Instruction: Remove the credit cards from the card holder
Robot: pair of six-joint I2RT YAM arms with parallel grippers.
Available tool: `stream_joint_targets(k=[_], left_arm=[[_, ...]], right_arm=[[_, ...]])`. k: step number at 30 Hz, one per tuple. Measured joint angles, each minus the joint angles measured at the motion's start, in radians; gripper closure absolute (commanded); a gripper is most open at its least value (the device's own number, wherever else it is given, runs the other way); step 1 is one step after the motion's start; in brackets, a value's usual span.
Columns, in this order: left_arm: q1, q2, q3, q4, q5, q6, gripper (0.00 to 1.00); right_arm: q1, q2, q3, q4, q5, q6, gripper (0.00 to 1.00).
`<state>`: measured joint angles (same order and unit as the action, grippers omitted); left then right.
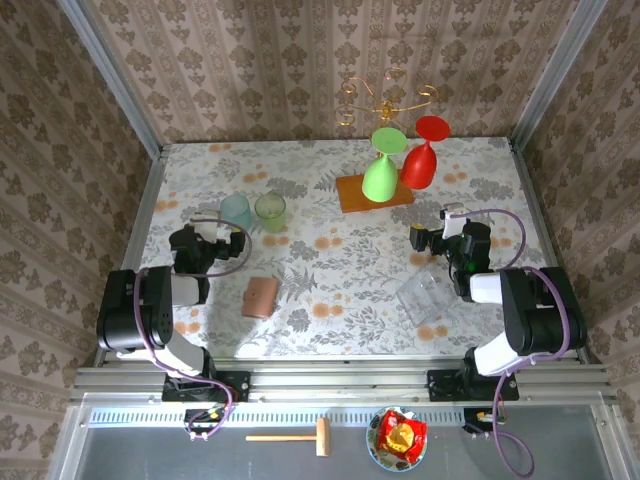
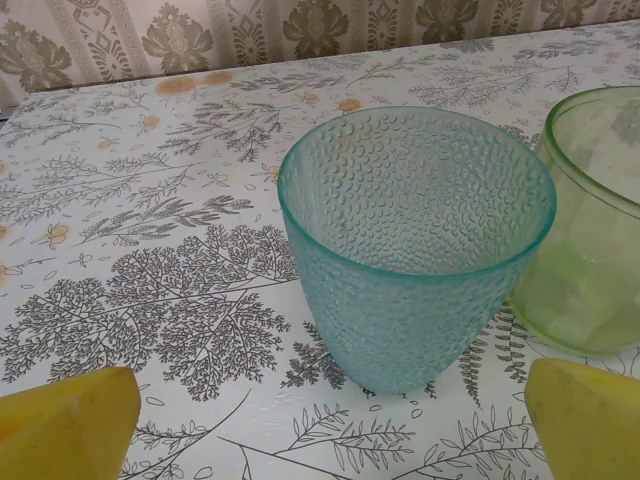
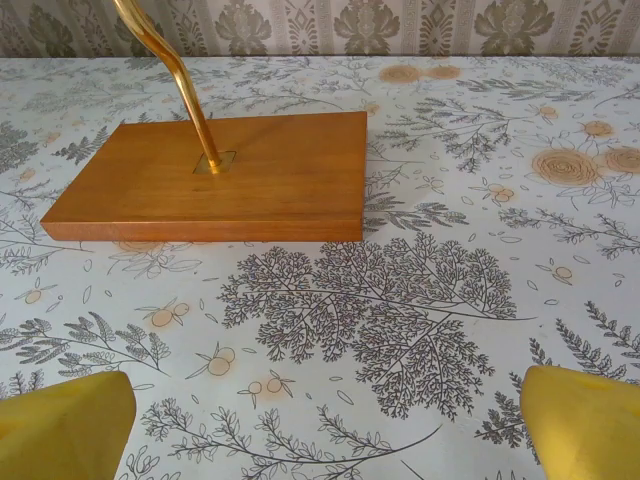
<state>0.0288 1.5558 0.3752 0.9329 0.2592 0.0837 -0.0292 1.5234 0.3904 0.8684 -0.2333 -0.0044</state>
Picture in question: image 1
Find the perforated metal cable tray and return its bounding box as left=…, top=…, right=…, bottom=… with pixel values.
left=87, top=407, right=501, bottom=429

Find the green translucent cup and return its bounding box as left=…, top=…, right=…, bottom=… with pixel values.
left=253, top=192, right=288, bottom=234

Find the red yellow snack bag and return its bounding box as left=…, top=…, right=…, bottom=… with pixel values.
left=375, top=409, right=429, bottom=465

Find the black power connector block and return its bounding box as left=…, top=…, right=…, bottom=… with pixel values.
left=462, top=407, right=502, bottom=434
left=184, top=407, right=232, bottom=435

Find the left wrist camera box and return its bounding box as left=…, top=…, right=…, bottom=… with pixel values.
left=191, top=213, right=230, bottom=242

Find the blue translucent cup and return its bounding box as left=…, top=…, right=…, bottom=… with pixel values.
left=219, top=193, right=254, bottom=234

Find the patterned ceramic bowl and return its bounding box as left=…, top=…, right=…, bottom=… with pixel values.
left=366, top=405, right=429, bottom=472

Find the grey metal shelf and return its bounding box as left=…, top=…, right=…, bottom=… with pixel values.
left=64, top=404, right=621, bottom=480

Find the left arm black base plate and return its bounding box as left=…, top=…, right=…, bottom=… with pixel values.
left=162, top=370, right=251, bottom=404

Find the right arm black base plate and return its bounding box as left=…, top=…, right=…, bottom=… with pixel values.
left=427, top=368, right=520, bottom=402

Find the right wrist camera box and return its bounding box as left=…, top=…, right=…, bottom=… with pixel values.
left=438, top=203, right=469, bottom=240

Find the red plastic wine glass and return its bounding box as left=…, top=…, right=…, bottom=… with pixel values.
left=398, top=115, right=451, bottom=191

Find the wooden T-shaped mallet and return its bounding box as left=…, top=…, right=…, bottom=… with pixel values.
left=244, top=417, right=332, bottom=458

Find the aluminium frame post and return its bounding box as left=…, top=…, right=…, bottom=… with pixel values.
left=57, top=0, right=166, bottom=159
left=509, top=0, right=609, bottom=146

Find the aluminium frame rail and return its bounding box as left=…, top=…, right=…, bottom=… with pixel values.
left=69, top=357, right=619, bottom=405

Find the wooden rack base board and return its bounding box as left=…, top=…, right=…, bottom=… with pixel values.
left=334, top=172, right=416, bottom=215

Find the brown leather card holder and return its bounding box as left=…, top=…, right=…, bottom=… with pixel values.
left=241, top=276, right=281, bottom=320

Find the gold wire glass rack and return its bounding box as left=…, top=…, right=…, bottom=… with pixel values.
left=333, top=66, right=440, bottom=136

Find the green plastic wine glass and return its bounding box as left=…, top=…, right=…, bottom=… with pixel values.
left=360, top=126, right=408, bottom=202

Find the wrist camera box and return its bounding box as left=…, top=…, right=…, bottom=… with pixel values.
left=438, top=203, right=469, bottom=240
left=191, top=213, right=230, bottom=242

